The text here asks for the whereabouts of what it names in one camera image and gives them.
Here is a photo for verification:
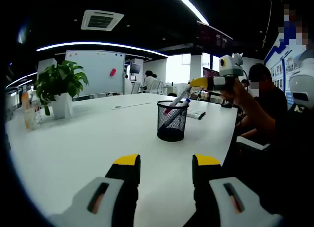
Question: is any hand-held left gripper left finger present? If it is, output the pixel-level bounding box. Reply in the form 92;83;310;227
48;153;141;227

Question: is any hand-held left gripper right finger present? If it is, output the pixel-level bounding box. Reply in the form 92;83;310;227
183;154;285;227

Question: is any blue-capped whiteboard marker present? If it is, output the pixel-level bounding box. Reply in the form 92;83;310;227
180;97;192;109

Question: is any red-capped whiteboard marker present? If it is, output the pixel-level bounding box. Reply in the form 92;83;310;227
163;85;193;115

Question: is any black mesh pen holder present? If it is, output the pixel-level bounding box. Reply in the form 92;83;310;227
157;100;189;142

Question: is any whiteboard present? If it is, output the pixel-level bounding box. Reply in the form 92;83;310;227
64;50;126;98

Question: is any person's right hand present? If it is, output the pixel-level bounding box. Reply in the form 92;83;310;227
220;77;248;108

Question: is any dark hanging display screen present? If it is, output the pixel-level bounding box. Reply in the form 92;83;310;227
196;20;234;53

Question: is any white chest-worn device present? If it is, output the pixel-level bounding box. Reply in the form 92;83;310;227
288;49;314;107

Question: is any person's dark clothing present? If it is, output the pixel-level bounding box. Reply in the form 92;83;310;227
245;109;314;218

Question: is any green plant in white pot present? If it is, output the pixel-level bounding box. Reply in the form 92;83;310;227
35;60;89;120

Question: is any clear water bottle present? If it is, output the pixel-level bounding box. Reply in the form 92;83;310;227
34;104;43;125

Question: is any white ceiling air conditioner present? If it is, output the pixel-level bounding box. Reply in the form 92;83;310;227
80;9;125;31

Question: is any row of coloured magnets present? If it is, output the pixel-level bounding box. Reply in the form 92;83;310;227
69;51;123;58

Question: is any orange drink bottle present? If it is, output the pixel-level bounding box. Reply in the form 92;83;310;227
21;91;30;110

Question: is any blue white wall poster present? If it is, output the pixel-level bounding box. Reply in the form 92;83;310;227
264;32;309;88

